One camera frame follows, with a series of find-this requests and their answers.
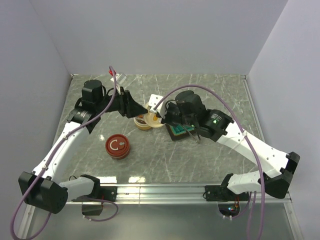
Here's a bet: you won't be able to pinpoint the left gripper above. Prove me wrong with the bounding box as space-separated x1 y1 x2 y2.
96 86 148 119

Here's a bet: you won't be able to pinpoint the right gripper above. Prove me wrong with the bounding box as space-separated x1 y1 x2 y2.
156 101 196 128

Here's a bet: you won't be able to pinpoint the metal tongs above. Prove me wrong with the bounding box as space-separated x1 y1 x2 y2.
181 125 201 144

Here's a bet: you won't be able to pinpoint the cream round lid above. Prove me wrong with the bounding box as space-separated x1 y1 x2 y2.
143 112 164 128

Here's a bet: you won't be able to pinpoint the red round lid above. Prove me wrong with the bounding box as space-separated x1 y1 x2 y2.
105 134 131 157

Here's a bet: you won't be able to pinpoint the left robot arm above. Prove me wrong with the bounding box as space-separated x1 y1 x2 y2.
18 79 148 214

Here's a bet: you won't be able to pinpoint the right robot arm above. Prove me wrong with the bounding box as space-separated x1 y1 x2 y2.
152 90 300 202

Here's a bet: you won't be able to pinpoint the black teal square tray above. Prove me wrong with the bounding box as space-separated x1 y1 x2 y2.
165 124 198 141

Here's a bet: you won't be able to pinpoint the cream white bowl container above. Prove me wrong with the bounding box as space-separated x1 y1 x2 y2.
133 115 152 131

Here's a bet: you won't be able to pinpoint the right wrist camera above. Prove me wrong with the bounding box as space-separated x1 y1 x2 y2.
147 94 166 119

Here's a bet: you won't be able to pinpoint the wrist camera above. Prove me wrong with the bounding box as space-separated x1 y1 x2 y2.
147 94 166 119
115 73 127 85

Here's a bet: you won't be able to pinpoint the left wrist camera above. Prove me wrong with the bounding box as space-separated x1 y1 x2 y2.
115 73 127 85

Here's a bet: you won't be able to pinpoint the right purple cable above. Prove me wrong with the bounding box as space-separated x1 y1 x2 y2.
152 84 266 240

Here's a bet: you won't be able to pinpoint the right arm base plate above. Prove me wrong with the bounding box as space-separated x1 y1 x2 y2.
202 185 249 202

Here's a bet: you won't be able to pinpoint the aluminium mounting rail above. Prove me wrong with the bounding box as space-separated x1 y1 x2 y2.
27 182 293 206

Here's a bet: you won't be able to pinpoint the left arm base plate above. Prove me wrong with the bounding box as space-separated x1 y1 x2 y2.
71 185 118 202

